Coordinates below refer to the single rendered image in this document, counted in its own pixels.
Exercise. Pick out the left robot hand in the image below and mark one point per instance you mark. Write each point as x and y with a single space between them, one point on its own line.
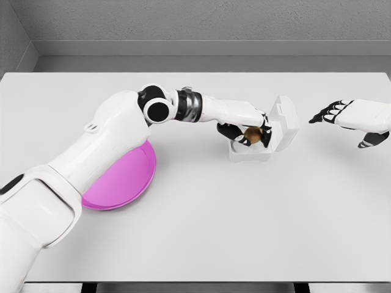
244 114

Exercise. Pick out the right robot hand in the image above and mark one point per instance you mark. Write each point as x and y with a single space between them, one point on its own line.
357 116

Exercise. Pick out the pink round plate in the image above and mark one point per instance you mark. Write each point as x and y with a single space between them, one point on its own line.
128 180

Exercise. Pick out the white egg box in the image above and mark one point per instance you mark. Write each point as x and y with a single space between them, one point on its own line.
281 128

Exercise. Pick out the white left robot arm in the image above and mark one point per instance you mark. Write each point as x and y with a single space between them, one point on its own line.
100 134

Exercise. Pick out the brown egg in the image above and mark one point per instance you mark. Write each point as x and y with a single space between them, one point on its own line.
253 135

